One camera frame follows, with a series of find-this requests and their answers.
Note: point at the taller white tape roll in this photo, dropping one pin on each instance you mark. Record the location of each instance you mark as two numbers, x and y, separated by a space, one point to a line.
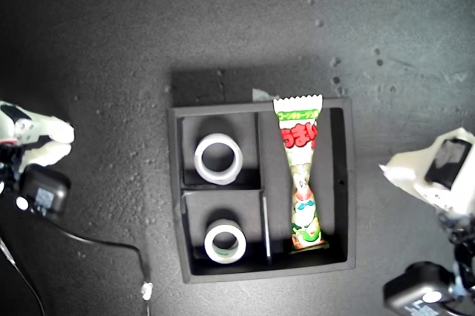
219 179

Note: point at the black tray with wells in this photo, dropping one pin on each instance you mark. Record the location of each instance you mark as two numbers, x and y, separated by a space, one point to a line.
267 186

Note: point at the green printed snack bar wrapper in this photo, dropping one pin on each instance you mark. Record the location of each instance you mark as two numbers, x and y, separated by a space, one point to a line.
302 182

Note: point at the white tape roll green core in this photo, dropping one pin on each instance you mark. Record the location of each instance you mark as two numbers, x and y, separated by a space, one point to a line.
224 258

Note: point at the white paper scrap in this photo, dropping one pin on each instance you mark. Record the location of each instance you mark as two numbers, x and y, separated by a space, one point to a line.
259 94

